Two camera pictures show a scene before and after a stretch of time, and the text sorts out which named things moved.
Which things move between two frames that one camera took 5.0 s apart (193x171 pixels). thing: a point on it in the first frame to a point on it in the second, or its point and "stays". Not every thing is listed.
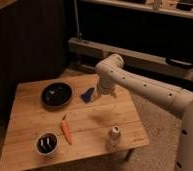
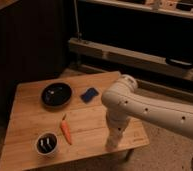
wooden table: x=66 y=119 stays
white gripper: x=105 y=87 to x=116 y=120
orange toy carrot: x=65 y=129 stays
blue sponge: x=86 y=97 stays
